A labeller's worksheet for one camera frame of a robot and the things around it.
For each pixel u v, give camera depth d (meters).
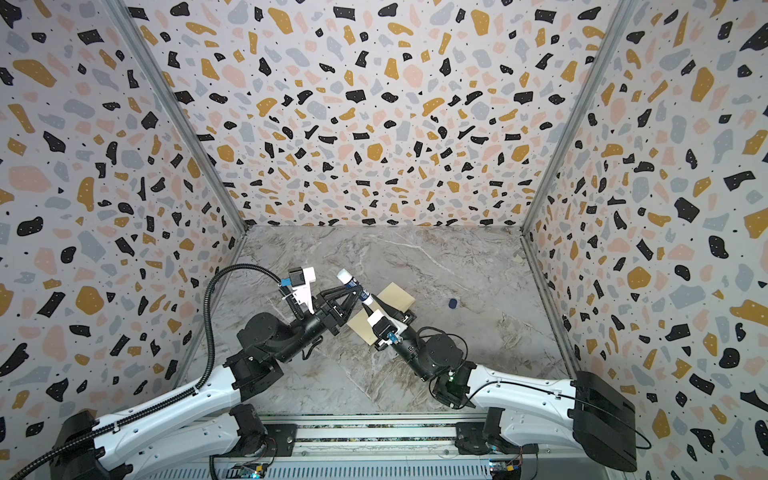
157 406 0.45
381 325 0.52
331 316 0.56
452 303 0.99
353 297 0.61
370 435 0.76
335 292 0.61
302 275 0.56
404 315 0.59
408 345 0.58
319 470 0.78
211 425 0.59
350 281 0.61
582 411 0.43
